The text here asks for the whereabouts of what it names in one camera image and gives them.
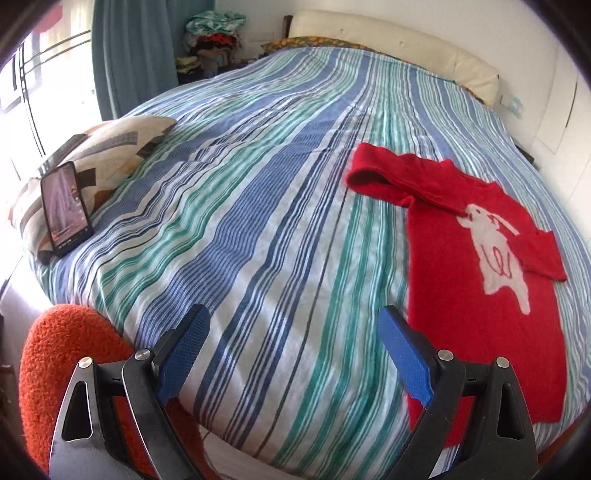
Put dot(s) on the black smartphone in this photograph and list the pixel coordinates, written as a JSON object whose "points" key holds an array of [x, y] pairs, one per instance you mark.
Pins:
{"points": [[65, 213]]}

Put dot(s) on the cream padded headboard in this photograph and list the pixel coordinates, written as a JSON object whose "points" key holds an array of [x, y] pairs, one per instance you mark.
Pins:
{"points": [[412, 46]]}

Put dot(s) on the pile of clothes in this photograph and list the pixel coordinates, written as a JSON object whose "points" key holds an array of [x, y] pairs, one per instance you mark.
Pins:
{"points": [[211, 43]]}

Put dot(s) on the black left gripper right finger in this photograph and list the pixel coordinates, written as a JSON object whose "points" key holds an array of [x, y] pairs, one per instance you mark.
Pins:
{"points": [[497, 441]]}

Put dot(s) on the patterned beige pillow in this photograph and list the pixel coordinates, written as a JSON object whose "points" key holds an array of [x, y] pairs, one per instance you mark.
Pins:
{"points": [[110, 152]]}

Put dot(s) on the orange fuzzy clothing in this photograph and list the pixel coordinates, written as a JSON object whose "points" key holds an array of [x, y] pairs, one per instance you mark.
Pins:
{"points": [[57, 340]]}

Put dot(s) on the yellow patterned pillow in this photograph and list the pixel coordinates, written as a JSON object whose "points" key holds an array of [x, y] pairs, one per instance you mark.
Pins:
{"points": [[308, 41]]}

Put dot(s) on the red sweater with white bunny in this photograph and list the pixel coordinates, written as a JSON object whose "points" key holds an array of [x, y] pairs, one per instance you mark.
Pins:
{"points": [[481, 274]]}

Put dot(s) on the teal curtain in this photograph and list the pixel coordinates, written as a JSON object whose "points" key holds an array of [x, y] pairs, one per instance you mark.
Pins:
{"points": [[134, 45]]}

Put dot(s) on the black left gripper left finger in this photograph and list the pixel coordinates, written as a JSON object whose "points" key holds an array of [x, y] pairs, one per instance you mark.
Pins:
{"points": [[88, 442]]}

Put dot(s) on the wall socket with blue stickers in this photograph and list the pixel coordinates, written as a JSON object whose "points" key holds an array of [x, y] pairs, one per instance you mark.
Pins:
{"points": [[514, 105]]}

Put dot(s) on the blue green striped bedspread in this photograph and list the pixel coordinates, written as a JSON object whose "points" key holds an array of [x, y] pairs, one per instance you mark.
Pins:
{"points": [[243, 208]]}

